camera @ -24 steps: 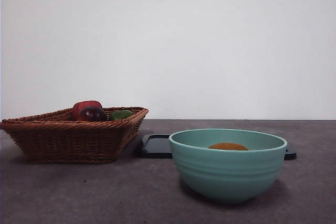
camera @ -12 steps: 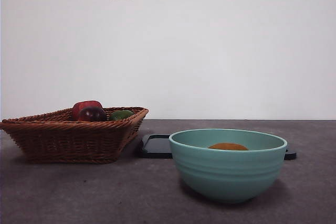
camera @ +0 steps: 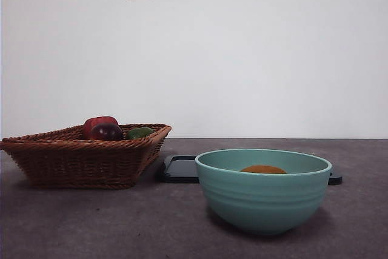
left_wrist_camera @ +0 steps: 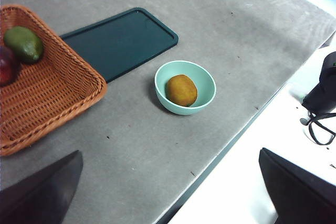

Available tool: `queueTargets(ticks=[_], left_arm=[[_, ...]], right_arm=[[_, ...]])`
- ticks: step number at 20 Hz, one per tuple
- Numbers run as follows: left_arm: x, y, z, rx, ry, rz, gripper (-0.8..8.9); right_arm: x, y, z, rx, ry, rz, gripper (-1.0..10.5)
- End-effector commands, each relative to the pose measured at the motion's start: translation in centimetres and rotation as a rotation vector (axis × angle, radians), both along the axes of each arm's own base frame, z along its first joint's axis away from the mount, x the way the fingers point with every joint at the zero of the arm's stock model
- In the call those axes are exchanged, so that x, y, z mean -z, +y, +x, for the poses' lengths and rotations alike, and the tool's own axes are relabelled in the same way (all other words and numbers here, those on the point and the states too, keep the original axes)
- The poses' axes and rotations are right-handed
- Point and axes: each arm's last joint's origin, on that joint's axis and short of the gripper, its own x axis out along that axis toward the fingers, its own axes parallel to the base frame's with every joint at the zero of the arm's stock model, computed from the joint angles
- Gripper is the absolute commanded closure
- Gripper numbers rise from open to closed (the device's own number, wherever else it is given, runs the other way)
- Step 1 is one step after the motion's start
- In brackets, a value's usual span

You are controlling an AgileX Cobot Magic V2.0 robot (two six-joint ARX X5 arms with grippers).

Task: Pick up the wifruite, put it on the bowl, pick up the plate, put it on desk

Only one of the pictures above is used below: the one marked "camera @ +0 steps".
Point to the yellow-brown kiwi fruit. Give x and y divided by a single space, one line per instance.
262 169

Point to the teal ceramic bowl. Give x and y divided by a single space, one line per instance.
260 201

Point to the dark rectangular tray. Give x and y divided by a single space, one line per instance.
179 169

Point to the green avocado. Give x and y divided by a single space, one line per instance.
138 133

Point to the dark purple round fruit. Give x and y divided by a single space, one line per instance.
106 131

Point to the red apple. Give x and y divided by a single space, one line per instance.
88 128

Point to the brown wicker basket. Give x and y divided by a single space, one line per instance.
75 162

